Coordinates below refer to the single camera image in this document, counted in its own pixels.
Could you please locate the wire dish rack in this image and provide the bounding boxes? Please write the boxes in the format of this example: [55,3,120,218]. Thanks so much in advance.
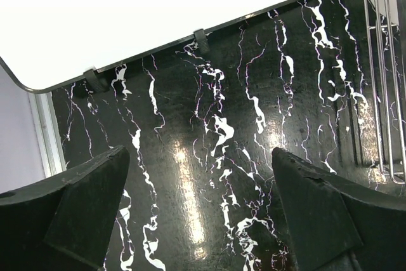
[363,0,405,185]

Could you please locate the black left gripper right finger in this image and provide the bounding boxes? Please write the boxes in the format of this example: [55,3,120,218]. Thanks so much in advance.
[272,148,405,270]

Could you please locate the black marble pattern mat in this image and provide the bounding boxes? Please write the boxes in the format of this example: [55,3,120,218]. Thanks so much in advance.
[52,0,405,270]

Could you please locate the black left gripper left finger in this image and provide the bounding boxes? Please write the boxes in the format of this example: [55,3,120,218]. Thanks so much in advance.
[1,145,130,270]

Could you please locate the white whiteboard black frame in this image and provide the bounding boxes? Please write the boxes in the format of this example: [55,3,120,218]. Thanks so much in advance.
[1,0,295,93]

